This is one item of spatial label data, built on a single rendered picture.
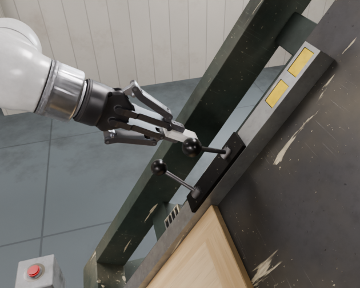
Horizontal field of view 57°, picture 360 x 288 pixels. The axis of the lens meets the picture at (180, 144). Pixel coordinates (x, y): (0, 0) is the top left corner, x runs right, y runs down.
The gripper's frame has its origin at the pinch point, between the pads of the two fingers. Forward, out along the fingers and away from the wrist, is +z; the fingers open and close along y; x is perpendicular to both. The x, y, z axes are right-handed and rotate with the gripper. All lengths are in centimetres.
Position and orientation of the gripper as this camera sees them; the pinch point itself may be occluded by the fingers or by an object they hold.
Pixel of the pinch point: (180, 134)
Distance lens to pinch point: 64.4
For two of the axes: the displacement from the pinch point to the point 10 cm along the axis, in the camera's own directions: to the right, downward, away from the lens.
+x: 2.4, 5.9, -7.7
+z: 8.3, 2.8, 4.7
